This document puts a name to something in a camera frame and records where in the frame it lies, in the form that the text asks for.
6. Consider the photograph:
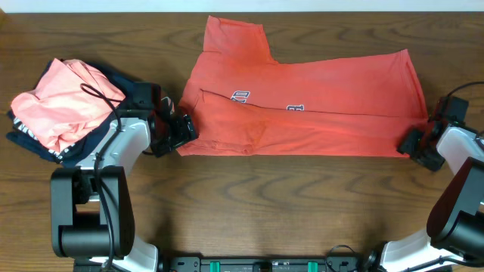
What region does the red-orange soccer t-shirt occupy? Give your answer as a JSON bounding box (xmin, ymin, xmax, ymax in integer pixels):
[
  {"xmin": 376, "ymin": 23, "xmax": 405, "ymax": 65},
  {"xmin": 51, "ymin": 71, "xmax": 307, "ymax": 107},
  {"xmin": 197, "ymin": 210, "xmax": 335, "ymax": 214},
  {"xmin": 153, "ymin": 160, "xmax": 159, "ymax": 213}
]
[{"xmin": 178, "ymin": 17, "xmax": 428, "ymax": 157}]

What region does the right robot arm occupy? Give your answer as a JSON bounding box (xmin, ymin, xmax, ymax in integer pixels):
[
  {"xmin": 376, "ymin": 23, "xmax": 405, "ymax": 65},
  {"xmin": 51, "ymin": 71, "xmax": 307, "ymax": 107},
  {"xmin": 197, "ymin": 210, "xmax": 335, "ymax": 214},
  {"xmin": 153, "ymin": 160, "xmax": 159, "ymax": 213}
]
[{"xmin": 359, "ymin": 125, "xmax": 483, "ymax": 271}]

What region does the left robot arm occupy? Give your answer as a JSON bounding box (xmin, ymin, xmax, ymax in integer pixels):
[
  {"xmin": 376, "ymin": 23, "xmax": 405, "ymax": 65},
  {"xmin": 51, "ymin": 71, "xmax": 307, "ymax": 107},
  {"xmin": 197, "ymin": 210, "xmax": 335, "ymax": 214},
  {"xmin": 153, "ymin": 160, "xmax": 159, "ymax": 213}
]
[{"xmin": 50, "ymin": 110, "xmax": 197, "ymax": 271}]

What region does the folded navy garment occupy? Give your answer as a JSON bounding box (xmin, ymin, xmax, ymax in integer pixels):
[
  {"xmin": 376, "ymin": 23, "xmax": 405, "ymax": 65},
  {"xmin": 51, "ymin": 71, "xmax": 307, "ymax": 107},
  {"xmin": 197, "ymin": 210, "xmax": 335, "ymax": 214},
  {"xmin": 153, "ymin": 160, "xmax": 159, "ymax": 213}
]
[{"xmin": 6, "ymin": 59, "xmax": 142, "ymax": 167}]

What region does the folded pink shirt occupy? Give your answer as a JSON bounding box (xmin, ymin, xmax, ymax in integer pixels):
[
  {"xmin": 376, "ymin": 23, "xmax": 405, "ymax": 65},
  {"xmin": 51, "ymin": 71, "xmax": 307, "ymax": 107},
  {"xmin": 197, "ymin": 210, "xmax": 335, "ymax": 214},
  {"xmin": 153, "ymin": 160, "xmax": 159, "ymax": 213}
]
[{"xmin": 11, "ymin": 59, "xmax": 125, "ymax": 152}]

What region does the black white patterned garment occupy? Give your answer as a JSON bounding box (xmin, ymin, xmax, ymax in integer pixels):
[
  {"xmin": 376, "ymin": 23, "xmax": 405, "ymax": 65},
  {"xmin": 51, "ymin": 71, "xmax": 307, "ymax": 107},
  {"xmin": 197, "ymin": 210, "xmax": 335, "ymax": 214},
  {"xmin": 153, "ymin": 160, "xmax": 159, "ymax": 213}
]
[{"xmin": 6, "ymin": 112, "xmax": 85, "ymax": 164}]

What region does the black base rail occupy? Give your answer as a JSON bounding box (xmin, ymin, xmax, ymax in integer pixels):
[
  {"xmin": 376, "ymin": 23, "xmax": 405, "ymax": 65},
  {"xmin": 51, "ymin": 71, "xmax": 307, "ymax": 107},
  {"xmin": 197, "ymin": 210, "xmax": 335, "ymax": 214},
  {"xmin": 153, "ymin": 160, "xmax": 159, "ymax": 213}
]
[{"xmin": 153, "ymin": 245, "xmax": 378, "ymax": 272}]

